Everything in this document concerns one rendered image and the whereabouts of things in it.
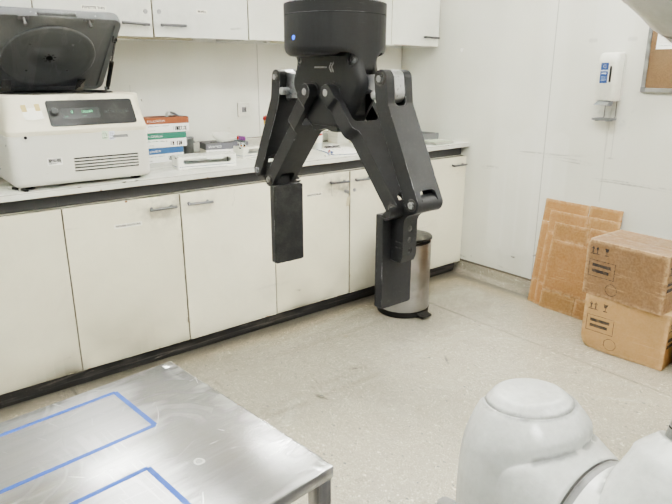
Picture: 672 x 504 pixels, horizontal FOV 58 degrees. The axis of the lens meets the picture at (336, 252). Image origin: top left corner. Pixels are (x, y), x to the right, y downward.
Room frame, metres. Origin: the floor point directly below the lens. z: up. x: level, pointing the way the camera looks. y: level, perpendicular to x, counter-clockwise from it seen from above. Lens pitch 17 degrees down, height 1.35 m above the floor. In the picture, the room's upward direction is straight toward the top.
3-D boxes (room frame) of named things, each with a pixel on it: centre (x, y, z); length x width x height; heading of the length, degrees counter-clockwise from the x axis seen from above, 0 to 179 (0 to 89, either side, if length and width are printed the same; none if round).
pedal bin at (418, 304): (3.29, -0.40, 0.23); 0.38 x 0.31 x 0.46; 39
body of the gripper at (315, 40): (0.47, 0.00, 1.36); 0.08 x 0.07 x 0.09; 39
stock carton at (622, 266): (2.78, -1.48, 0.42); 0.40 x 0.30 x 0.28; 36
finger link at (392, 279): (0.42, -0.04, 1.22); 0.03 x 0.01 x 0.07; 129
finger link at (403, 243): (0.40, -0.05, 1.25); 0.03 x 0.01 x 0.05; 39
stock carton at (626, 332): (2.78, -1.50, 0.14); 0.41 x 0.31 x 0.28; 43
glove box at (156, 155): (3.14, 0.93, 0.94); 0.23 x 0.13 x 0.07; 134
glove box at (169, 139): (3.15, 0.91, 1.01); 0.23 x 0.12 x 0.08; 128
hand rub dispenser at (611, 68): (3.22, -1.41, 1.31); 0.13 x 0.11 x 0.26; 129
